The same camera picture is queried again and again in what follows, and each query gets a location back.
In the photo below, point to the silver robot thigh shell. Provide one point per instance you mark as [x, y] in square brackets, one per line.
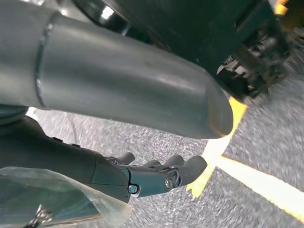
[106, 75]

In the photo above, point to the translucent plastic cover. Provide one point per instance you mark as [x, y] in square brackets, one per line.
[47, 201]

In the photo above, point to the black robot lower leg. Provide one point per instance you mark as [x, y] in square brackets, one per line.
[201, 31]

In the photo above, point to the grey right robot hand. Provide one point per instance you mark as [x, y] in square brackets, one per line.
[71, 163]

